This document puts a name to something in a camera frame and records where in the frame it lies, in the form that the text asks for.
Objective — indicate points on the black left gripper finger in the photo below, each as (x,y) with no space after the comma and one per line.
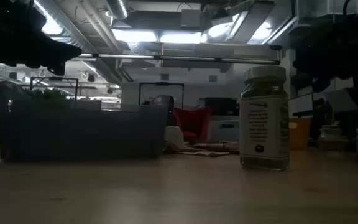
(59,51)

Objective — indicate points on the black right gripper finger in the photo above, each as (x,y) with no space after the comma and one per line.
(317,65)

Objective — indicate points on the white-lid spice jar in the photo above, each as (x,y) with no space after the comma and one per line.
(264,124)
(174,137)

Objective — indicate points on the dark grey plastic bin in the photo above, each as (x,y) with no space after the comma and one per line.
(73,133)

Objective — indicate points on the white screen monitor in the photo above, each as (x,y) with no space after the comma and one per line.
(301,104)

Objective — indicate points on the green artificial plant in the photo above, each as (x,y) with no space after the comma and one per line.
(47,94)

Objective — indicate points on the orange plastic bin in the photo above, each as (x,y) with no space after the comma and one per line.
(299,133)

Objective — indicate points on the ceiling light panel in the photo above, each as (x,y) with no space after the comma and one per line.
(180,37)
(134,35)

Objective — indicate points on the black monitor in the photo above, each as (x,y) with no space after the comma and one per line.
(221,105)

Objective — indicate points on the clear plastic bin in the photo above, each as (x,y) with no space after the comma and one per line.
(224,132)

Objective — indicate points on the long silver light bar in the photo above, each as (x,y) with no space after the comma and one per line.
(182,58)

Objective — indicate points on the red cloth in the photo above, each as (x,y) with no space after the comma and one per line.
(194,123)

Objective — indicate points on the silver ribbed air duct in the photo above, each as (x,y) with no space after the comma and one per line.
(82,28)

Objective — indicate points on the silver round air duct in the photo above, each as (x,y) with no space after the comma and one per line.
(117,7)

